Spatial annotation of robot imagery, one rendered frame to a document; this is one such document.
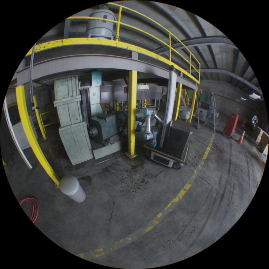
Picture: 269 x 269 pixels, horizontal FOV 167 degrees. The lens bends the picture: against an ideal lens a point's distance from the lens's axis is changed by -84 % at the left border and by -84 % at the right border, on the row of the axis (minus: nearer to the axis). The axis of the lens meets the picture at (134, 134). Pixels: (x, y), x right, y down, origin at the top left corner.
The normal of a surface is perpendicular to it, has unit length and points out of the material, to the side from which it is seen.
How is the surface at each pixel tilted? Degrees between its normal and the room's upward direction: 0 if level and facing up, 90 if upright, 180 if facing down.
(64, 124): 90
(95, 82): 90
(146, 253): 0
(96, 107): 90
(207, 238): 0
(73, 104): 90
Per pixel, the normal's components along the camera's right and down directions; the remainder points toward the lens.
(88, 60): 0.61, 0.40
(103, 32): 0.55, 0.80
